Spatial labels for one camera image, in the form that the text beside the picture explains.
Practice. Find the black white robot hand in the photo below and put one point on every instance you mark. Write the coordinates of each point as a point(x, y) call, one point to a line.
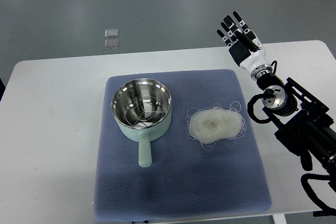
point(243, 45)

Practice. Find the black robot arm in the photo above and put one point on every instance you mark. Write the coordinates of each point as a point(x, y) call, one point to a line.
point(303, 125)

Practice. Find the white vermicelli nest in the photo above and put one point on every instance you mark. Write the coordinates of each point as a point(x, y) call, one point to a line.
point(216, 124)

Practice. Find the mint green pot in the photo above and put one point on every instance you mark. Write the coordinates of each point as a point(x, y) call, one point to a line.
point(142, 109)

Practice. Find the blue grey mat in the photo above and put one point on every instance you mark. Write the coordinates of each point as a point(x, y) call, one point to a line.
point(184, 178)

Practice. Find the white table leg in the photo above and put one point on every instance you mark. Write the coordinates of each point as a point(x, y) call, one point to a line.
point(279, 219)

